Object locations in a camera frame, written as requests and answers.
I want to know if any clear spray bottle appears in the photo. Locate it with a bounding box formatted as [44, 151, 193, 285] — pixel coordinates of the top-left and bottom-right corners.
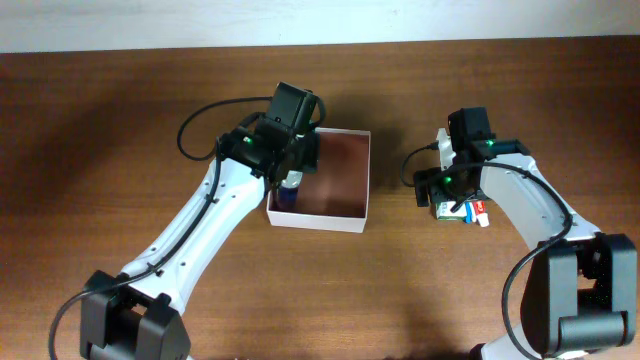
[276, 171, 303, 211]

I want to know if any red white toothpaste tube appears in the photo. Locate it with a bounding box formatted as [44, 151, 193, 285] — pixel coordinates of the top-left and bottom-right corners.
[470, 201, 489, 227]

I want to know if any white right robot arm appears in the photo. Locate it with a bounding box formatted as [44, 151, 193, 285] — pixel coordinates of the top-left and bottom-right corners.
[408, 107, 638, 360]

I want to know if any white open cardboard box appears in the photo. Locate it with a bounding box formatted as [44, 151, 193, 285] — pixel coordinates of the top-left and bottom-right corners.
[266, 128, 371, 233]

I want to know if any green white soap packet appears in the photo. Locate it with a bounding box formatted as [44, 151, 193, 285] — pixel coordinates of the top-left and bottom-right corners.
[435, 201, 467, 221]

